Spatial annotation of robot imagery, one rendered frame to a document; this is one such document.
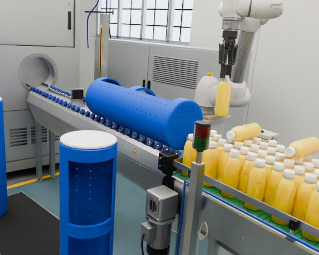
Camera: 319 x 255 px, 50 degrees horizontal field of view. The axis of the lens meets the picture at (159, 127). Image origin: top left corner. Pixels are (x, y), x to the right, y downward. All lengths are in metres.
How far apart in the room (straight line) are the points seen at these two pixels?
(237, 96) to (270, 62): 2.22
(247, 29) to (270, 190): 1.22
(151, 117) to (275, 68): 3.02
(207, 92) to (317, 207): 1.42
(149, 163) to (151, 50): 2.41
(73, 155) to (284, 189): 0.92
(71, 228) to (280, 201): 1.01
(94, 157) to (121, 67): 3.02
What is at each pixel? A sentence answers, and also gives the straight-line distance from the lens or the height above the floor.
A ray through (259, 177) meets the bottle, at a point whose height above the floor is 1.05.
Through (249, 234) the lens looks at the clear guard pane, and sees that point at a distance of 1.36.
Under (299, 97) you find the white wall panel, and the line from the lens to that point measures 4.55.
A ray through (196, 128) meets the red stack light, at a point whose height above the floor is 1.24.
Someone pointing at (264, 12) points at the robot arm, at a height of 1.70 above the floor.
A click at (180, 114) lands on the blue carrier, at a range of 1.80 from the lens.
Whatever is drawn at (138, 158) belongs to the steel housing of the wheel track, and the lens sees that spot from 1.99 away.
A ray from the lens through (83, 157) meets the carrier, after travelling 1.61.
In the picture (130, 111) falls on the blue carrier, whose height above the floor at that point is 1.11.
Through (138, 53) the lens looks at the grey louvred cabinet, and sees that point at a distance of 4.30.
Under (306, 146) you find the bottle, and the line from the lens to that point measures 1.51.
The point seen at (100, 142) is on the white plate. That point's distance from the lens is 1.66.
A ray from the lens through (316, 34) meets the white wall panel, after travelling 4.49.
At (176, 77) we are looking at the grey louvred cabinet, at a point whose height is 1.11.
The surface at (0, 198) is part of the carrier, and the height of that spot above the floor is 0.30.
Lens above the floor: 1.56
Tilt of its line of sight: 15 degrees down
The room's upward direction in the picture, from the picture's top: 4 degrees clockwise
